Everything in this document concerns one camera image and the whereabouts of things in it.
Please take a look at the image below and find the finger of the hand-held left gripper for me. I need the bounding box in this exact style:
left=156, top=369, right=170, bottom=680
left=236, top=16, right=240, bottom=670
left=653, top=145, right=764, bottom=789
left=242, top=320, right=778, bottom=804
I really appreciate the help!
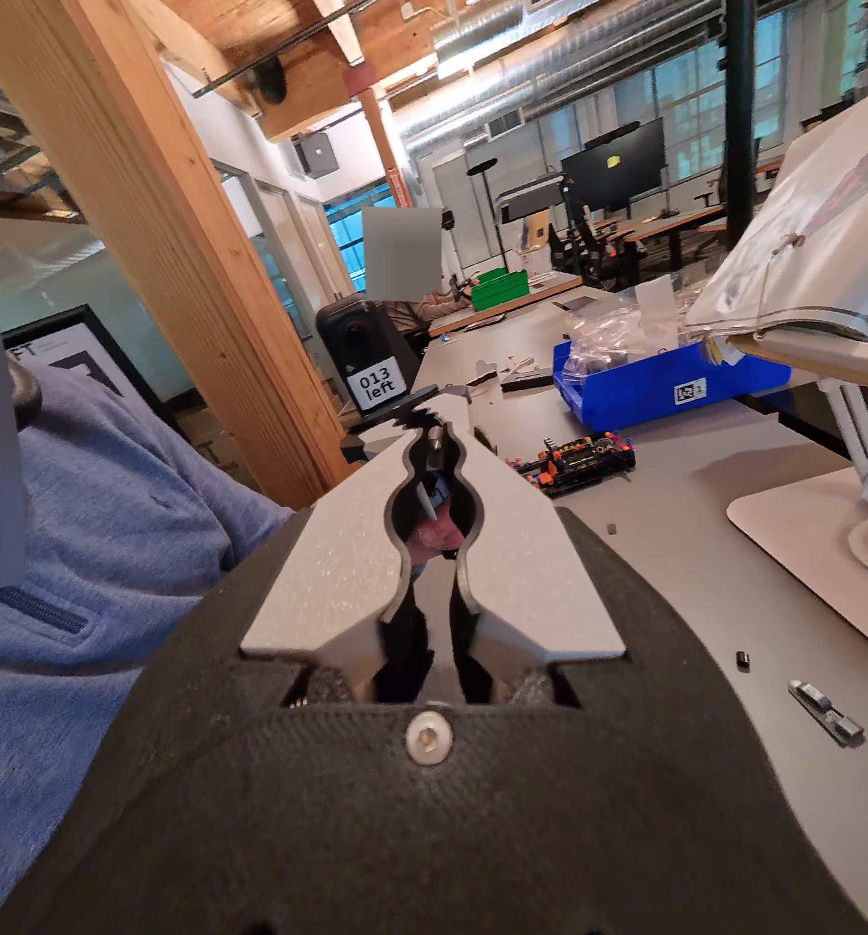
left=405, top=386, right=474, bottom=439
left=340, top=424, right=415, bottom=468

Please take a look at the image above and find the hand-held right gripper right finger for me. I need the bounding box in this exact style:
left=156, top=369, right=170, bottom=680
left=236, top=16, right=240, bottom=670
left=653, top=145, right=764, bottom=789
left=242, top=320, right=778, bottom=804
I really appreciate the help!
left=445, top=420, right=628, bottom=704

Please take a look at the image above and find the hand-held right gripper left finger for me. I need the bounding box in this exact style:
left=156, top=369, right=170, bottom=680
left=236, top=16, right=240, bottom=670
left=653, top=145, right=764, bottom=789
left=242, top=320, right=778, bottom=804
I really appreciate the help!
left=240, top=427, right=426, bottom=704

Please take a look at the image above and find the lego car chassis model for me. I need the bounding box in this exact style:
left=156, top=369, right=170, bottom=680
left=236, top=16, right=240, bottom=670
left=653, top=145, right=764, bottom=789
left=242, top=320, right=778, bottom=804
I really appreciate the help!
left=506, top=430, right=639, bottom=499

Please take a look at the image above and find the dark grey lego piece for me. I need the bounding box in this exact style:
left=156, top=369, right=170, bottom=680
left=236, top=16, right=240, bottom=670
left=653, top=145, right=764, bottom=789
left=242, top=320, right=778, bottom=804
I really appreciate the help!
left=787, top=678, right=866, bottom=748

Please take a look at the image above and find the lego instruction booklet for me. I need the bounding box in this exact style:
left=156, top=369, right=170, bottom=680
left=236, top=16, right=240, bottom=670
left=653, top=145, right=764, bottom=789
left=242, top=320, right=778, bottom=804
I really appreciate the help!
left=681, top=93, right=868, bottom=346

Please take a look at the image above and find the person's left hand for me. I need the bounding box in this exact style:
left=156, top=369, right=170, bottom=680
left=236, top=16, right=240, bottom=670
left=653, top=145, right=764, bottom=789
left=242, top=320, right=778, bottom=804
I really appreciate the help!
left=405, top=504, right=475, bottom=581

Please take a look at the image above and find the green storage bin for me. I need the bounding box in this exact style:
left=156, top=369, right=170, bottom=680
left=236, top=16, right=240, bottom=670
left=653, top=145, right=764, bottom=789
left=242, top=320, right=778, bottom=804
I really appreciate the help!
left=469, top=267, right=532, bottom=313

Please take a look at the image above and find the wooden-edged desk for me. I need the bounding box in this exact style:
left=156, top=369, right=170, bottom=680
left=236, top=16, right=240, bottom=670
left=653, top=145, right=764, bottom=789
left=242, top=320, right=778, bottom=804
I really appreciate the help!
left=427, top=270, right=585, bottom=338

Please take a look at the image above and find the blue bin with square tag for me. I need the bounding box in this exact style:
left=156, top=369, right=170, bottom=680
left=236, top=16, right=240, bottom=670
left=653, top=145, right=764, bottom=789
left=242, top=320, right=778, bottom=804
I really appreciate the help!
left=551, top=338, right=794, bottom=433

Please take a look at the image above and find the pile of clear plastic bags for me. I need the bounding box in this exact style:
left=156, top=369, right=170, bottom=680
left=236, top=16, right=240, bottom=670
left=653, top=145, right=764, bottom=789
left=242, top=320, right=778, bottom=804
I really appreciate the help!
left=564, top=272, right=700, bottom=382

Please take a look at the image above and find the black office chair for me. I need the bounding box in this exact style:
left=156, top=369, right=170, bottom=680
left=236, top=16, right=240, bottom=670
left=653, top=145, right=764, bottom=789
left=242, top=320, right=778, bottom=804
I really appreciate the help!
left=547, top=218, right=641, bottom=293

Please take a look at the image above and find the black floor lamp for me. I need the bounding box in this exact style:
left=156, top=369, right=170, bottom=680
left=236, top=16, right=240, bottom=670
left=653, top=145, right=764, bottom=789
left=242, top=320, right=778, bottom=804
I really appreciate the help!
left=465, top=158, right=517, bottom=277

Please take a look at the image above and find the overhead desk lamp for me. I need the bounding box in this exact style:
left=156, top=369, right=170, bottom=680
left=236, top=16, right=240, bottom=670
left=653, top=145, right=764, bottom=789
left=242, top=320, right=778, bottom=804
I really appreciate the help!
left=497, top=174, right=568, bottom=229

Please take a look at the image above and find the wooden pillar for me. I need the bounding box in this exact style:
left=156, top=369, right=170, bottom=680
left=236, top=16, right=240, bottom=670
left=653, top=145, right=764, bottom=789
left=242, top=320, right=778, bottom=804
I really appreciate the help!
left=0, top=0, right=356, bottom=510

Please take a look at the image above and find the black television screen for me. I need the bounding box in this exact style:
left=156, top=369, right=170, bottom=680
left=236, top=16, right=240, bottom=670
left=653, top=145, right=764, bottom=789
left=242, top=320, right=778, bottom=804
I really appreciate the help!
left=560, top=117, right=669, bottom=214

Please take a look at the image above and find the black framed poster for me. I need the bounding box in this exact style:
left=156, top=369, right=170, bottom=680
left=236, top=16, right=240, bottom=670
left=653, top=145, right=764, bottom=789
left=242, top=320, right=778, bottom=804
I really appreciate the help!
left=0, top=304, right=188, bottom=441

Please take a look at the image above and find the black column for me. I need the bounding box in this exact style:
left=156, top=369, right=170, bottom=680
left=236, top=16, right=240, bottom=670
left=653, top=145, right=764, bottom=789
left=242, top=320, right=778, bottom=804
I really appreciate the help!
left=721, top=0, right=761, bottom=207

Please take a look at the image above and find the black wall speaker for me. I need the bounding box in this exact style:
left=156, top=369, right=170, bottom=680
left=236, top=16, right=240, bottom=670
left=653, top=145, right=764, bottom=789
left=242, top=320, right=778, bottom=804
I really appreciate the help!
left=292, top=130, right=341, bottom=181

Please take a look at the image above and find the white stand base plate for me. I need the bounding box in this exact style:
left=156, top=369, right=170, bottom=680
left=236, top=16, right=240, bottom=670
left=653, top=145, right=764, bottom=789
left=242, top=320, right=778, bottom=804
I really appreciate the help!
left=725, top=332, right=868, bottom=667

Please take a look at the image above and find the silver ventilation duct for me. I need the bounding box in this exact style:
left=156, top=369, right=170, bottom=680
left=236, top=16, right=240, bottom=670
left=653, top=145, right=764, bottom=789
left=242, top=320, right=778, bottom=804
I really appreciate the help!
left=397, top=0, right=727, bottom=158

